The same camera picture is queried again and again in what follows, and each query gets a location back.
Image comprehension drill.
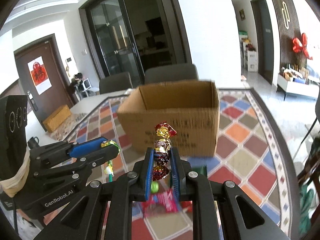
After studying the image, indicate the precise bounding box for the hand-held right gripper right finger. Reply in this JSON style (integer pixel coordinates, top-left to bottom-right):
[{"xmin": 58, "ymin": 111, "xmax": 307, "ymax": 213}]
[{"xmin": 170, "ymin": 147, "xmax": 290, "ymax": 240}]

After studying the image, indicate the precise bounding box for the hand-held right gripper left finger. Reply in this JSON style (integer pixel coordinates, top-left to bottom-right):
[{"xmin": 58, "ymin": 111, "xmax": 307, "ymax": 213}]
[{"xmin": 32, "ymin": 147, "xmax": 155, "ymax": 240}]

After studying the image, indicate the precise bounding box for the white low cabinet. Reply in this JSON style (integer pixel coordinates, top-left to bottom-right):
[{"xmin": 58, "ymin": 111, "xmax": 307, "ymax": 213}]
[{"xmin": 276, "ymin": 72, "xmax": 320, "ymax": 102}]

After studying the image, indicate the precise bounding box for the checkered colourful tablecloth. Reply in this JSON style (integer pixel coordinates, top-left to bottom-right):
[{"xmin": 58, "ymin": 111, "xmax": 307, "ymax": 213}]
[{"xmin": 67, "ymin": 87, "xmax": 298, "ymax": 240}]

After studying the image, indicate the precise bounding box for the green yellow candy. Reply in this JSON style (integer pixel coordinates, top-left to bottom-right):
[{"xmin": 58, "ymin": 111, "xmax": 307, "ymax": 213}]
[{"xmin": 101, "ymin": 140, "xmax": 121, "ymax": 182}]

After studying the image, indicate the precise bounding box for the green cloth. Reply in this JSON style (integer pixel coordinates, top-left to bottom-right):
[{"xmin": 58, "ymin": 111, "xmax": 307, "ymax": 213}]
[{"xmin": 299, "ymin": 187, "xmax": 316, "ymax": 228}]

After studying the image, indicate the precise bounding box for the red gold foil candy string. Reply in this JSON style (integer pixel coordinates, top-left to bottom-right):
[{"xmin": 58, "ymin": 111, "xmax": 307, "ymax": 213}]
[{"xmin": 151, "ymin": 121, "xmax": 178, "ymax": 182}]

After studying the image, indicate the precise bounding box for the dark glass sliding door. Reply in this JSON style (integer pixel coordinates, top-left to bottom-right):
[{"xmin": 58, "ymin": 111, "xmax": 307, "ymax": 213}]
[{"xmin": 79, "ymin": 0, "xmax": 193, "ymax": 80}]

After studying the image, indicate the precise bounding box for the grey dining chair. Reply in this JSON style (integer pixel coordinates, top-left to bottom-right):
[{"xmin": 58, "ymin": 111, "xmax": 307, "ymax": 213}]
[
  {"xmin": 99, "ymin": 72, "xmax": 133, "ymax": 94},
  {"xmin": 144, "ymin": 63, "xmax": 199, "ymax": 84}
]

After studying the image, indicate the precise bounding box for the red white door poster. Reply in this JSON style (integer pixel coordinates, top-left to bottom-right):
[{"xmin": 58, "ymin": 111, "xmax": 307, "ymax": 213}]
[{"xmin": 27, "ymin": 56, "xmax": 52, "ymax": 95}]

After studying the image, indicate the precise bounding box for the dark wooden chair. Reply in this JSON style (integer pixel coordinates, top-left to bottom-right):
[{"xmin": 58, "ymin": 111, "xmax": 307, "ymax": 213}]
[{"xmin": 297, "ymin": 99, "xmax": 320, "ymax": 188}]

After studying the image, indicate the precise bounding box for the pink snack packet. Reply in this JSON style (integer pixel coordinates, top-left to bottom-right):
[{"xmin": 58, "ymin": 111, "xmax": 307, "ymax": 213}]
[{"xmin": 141, "ymin": 189, "xmax": 181, "ymax": 217}]

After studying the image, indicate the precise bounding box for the large cardboard box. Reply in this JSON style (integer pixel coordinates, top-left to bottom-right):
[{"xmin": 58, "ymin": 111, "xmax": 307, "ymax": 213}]
[{"xmin": 117, "ymin": 80, "xmax": 220, "ymax": 157}]

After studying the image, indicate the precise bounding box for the patterned doormat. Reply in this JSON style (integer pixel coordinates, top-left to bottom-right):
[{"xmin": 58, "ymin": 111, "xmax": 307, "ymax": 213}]
[{"xmin": 48, "ymin": 113, "xmax": 88, "ymax": 141}]

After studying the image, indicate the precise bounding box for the small cardboard box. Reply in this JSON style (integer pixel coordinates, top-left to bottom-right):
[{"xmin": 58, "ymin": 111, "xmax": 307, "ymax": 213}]
[{"xmin": 42, "ymin": 104, "xmax": 73, "ymax": 133}]

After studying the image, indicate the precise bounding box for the white shelf unit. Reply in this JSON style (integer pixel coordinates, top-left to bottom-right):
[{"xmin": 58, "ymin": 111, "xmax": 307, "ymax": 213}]
[{"xmin": 240, "ymin": 40, "xmax": 258, "ymax": 72}]

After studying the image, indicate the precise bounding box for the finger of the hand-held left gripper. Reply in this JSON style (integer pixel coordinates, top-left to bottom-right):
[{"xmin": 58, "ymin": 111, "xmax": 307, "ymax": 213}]
[
  {"xmin": 29, "ymin": 136, "xmax": 110, "ymax": 167},
  {"xmin": 32, "ymin": 145, "xmax": 120, "ymax": 180}
]

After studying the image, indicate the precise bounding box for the brown entrance door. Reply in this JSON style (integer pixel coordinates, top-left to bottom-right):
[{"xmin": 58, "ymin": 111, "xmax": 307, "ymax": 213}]
[{"xmin": 14, "ymin": 33, "xmax": 75, "ymax": 132}]

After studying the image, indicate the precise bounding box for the dark interior door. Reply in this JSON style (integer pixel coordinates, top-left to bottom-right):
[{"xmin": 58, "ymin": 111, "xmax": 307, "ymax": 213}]
[{"xmin": 250, "ymin": 0, "xmax": 274, "ymax": 84}]

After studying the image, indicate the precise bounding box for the black mug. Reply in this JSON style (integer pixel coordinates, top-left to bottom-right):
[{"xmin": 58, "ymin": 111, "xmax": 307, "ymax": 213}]
[{"xmin": 27, "ymin": 136, "xmax": 40, "ymax": 150}]

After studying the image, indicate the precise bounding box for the white storage cabinet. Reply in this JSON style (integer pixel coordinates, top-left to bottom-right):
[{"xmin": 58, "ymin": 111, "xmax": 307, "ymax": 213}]
[{"xmin": 74, "ymin": 78, "xmax": 100, "ymax": 101}]

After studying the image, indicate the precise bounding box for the dark green snack packet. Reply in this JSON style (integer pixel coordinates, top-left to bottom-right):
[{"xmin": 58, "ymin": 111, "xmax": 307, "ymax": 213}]
[{"xmin": 194, "ymin": 165, "xmax": 208, "ymax": 178}]

